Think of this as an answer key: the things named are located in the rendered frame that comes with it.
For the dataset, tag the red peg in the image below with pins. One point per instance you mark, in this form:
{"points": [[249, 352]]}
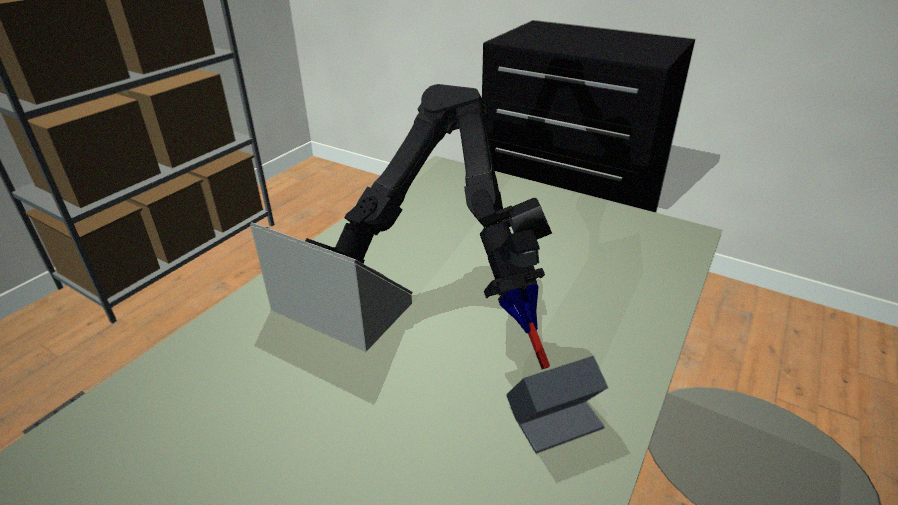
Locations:
{"points": [[538, 348]]}

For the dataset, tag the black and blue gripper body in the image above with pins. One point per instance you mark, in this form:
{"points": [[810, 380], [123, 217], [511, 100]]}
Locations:
{"points": [[502, 286]]}

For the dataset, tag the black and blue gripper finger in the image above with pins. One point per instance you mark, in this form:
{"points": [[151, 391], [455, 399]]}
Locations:
{"points": [[529, 296], [511, 299]]}

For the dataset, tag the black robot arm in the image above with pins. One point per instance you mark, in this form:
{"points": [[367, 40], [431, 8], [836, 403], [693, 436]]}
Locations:
{"points": [[379, 206]]}

